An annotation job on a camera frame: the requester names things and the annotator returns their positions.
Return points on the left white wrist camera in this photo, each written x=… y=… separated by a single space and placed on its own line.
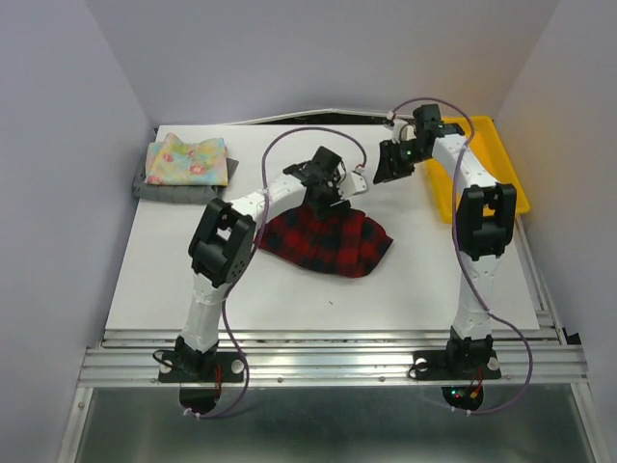
x=352 y=184

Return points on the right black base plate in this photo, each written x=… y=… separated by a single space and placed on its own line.
x=435 y=365

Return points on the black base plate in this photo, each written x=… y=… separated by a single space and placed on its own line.
x=435 y=365
x=227 y=368

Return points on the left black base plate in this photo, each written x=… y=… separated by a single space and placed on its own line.
x=227 y=368

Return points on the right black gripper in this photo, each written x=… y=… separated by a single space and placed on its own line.
x=388 y=167

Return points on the yellow plastic tray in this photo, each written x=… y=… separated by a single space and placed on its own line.
x=488 y=148

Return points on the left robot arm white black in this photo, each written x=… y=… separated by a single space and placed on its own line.
x=222 y=245

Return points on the pastel floral skirt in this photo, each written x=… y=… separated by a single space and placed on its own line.
x=176 y=163

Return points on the red black plaid skirt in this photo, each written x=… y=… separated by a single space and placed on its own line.
x=348 y=245

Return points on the grey pleated skirt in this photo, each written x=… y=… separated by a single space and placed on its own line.
x=167 y=194

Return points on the aluminium rail frame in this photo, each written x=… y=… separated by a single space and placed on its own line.
x=342 y=395

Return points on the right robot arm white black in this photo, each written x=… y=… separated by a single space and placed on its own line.
x=483 y=215

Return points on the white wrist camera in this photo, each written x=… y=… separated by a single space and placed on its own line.
x=403 y=132
x=352 y=184

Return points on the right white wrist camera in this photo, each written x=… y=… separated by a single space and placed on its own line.
x=403 y=132

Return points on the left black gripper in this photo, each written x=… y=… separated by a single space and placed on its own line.
x=318 y=209

